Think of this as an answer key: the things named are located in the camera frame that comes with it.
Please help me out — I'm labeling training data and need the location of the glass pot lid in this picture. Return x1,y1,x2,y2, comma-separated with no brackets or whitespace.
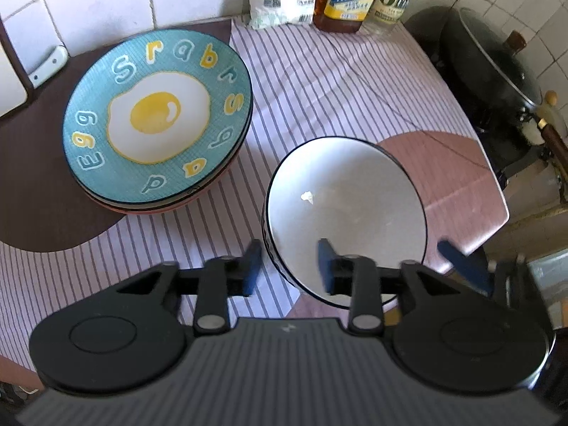
444,6,546,115

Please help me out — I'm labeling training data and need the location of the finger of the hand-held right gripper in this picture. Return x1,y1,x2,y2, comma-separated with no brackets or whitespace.
436,240,495,299

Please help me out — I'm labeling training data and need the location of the striped patterned tablecloth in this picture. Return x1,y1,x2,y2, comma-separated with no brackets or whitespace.
0,13,511,391

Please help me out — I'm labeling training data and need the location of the white cutting board brown edge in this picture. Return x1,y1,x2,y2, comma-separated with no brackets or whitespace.
0,17,30,119

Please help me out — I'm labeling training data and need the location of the wooden handled utensil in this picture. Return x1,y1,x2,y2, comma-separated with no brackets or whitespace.
519,90,568,166

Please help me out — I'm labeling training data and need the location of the teal plate with egg print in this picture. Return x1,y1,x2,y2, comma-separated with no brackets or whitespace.
62,29,255,203

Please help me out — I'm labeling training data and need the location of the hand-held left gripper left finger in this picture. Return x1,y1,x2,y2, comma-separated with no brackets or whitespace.
116,239,263,337

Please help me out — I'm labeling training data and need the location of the knife with white riveted handle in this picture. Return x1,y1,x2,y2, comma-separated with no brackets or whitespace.
28,45,69,90

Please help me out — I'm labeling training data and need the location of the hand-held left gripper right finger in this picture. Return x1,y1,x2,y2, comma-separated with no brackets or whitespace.
316,238,500,337

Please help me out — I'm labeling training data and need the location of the black cooking pot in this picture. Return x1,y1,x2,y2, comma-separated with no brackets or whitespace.
405,6,548,180

